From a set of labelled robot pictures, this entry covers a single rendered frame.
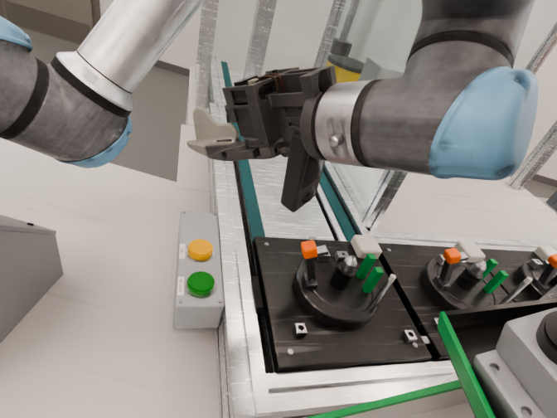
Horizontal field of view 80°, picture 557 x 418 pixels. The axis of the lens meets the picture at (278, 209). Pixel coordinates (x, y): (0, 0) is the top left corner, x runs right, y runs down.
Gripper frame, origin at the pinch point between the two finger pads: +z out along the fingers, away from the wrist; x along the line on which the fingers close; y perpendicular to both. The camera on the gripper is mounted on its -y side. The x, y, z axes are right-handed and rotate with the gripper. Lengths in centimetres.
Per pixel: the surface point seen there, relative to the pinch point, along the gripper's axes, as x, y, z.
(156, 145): -77, -47, 210
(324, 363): 7.0, -28.2, -17.8
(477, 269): -24.5, -32.6, -26.5
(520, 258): -49, -47, -29
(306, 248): 0.1, -15.7, -12.1
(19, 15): -91, 84, 454
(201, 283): 11.4, -18.3, -0.4
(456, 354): 10.5, -9.2, -35.1
